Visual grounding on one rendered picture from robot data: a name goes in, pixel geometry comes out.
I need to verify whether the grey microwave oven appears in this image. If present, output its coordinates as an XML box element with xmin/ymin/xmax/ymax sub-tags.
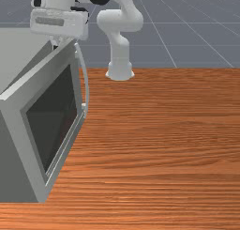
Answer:
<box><xmin>0</xmin><ymin>27</ymin><xmax>90</xmax><ymax>204</ymax></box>

